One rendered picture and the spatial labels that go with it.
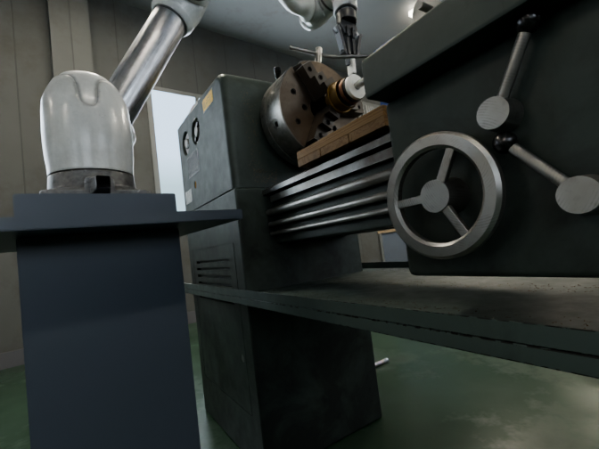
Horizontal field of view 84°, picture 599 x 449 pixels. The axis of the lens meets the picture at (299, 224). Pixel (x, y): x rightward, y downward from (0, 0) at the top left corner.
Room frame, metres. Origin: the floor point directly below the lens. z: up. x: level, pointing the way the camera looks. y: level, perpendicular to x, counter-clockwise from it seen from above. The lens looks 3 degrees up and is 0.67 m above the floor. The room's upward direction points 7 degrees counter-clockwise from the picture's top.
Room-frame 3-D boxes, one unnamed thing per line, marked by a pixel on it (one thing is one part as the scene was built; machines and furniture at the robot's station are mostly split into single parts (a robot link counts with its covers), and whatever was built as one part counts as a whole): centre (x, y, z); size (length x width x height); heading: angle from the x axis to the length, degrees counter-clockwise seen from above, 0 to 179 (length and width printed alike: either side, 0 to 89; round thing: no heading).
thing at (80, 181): (0.67, 0.40, 0.83); 0.22 x 0.18 x 0.06; 38
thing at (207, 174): (1.39, 0.15, 1.06); 0.59 x 0.48 x 0.39; 33
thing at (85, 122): (0.70, 0.42, 0.97); 0.18 x 0.16 x 0.22; 34
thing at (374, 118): (0.83, -0.25, 0.89); 0.36 x 0.30 x 0.04; 123
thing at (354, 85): (0.85, -0.23, 1.08); 0.13 x 0.07 x 0.07; 33
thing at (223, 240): (1.39, 0.15, 0.43); 0.60 x 0.48 x 0.86; 33
